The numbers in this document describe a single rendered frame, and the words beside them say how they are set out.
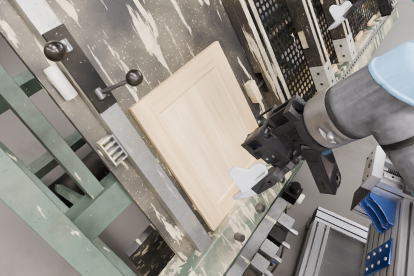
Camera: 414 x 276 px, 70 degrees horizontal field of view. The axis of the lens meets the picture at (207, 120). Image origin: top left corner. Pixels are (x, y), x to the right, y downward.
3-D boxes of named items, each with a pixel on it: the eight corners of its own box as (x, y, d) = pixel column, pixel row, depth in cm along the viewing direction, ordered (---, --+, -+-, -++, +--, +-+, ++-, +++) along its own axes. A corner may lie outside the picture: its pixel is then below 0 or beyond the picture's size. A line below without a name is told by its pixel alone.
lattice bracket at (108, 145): (111, 164, 75) (116, 166, 73) (94, 143, 72) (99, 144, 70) (123, 154, 77) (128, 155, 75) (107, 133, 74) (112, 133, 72)
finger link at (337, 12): (317, 19, 93) (339, -6, 90) (331, 31, 94) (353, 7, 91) (320, 20, 90) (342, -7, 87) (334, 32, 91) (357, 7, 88)
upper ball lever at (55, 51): (64, 57, 64) (50, 67, 52) (52, 41, 63) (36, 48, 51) (79, 48, 64) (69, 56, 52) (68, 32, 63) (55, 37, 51)
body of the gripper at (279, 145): (255, 116, 53) (302, 84, 43) (291, 146, 54) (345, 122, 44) (237, 148, 48) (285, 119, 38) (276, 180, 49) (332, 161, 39)
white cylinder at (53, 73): (40, 71, 64) (64, 101, 67) (44, 69, 62) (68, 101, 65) (53, 64, 66) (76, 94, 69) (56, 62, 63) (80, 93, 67)
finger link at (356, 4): (338, 15, 92) (360, -9, 90) (342, 19, 93) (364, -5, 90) (343, 15, 88) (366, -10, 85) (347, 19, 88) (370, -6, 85)
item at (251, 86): (252, 103, 109) (258, 103, 106) (243, 84, 105) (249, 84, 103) (256, 98, 110) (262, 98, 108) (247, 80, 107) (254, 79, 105)
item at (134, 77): (96, 105, 67) (142, 86, 62) (86, 91, 66) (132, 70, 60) (105, 97, 70) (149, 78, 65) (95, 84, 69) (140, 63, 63)
